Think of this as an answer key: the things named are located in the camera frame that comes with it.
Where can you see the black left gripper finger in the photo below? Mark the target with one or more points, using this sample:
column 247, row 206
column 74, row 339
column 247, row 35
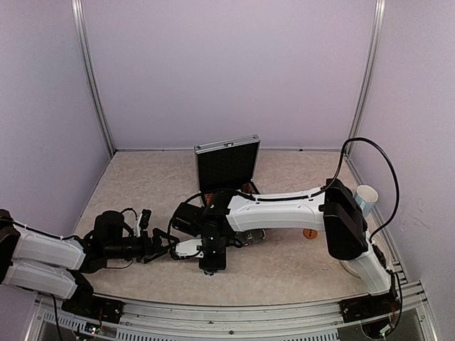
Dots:
column 159, row 236
column 158, row 251

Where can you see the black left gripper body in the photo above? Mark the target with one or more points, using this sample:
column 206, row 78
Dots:
column 119, row 250

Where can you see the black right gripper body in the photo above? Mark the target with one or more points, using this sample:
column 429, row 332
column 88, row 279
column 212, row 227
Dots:
column 219, row 245

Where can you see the aluminium poker chip case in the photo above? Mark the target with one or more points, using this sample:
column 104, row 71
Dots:
column 226, row 164

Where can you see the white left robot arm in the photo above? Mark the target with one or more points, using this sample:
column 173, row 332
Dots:
column 57, row 265

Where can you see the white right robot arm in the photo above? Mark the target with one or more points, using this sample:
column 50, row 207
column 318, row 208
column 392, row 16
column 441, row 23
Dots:
column 331, row 209

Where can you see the dark red chip row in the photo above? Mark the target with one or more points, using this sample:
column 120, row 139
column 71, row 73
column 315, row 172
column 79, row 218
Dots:
column 249, row 188

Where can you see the orange round button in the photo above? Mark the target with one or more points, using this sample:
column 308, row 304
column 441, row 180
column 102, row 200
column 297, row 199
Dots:
column 310, row 233

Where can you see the grey striped plate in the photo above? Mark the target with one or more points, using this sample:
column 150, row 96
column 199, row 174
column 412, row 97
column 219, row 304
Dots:
column 349, row 269

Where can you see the light blue mug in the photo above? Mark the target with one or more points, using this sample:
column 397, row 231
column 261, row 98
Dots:
column 366, row 198

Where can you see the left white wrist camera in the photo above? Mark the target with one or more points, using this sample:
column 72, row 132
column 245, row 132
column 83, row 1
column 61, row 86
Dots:
column 142, row 221

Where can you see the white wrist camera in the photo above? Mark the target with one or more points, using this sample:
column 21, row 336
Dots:
column 188, row 249
column 142, row 221

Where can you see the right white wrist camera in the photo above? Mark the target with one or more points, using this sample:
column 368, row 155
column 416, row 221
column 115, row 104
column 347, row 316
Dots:
column 188, row 249

